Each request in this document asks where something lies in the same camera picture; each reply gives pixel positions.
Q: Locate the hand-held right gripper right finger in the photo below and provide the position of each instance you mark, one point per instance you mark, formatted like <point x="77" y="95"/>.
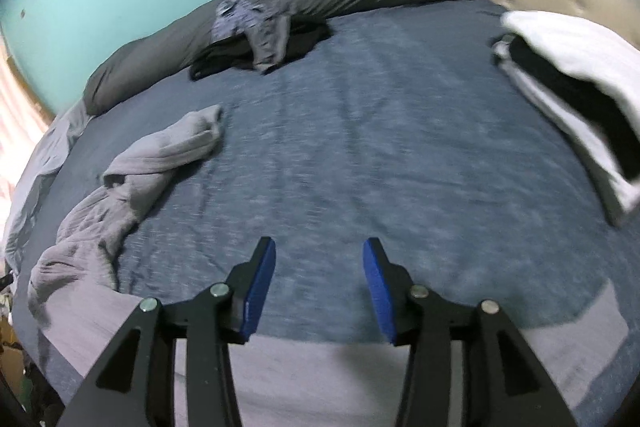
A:
<point x="377" y="292"/>

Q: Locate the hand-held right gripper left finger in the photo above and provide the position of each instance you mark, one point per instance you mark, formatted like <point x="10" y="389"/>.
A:
<point x="257" y="292"/>

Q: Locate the grey fleece sweater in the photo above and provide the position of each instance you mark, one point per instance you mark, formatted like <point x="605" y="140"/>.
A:
<point x="150" y="152"/>

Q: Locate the bed with blue patterned sheet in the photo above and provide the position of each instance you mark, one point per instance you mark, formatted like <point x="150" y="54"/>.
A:
<point x="375" y="132"/>

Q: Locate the black crumpled garment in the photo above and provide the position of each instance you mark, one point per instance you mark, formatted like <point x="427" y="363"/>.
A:
<point x="220" y="57"/>

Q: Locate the dark grey crumpled garment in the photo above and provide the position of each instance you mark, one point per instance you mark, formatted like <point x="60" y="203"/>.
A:
<point x="270" y="42"/>

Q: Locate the light grey blanket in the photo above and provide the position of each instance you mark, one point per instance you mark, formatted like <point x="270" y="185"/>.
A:
<point x="40" y="157"/>

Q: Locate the blue-grey patterned garment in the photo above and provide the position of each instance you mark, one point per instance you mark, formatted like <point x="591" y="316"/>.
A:
<point x="232" y="19"/>

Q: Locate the black folded garment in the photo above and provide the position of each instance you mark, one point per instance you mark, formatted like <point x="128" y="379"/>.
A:
<point x="585" y="107"/>

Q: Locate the pink curtain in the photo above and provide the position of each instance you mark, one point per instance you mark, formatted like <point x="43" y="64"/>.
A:
<point x="15" y="122"/>

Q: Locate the white folded garment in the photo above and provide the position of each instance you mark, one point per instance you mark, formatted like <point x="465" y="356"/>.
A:
<point x="570" y="42"/>

